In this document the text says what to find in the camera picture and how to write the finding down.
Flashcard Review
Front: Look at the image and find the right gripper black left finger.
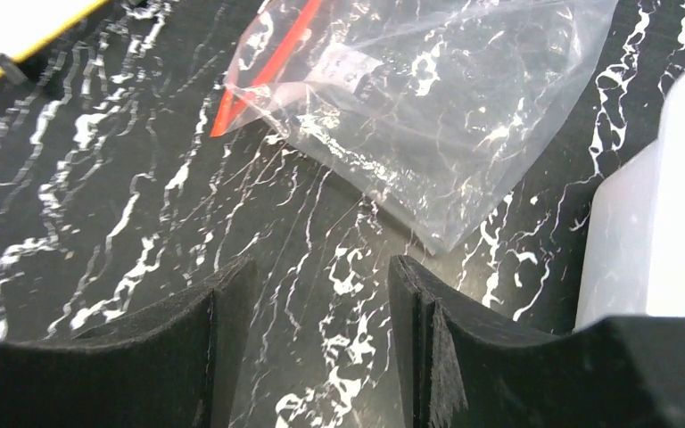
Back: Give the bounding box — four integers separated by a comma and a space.
0, 257, 258, 427

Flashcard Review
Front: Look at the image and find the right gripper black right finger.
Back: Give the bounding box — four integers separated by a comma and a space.
387, 255, 685, 427

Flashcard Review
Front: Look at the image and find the clear zip bag orange zipper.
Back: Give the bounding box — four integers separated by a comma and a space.
211, 1, 616, 255

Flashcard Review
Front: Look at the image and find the white plastic bin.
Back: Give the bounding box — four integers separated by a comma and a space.
574, 72, 685, 330

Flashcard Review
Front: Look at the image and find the small whiteboard yellow frame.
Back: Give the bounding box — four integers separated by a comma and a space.
0, 0, 108, 77

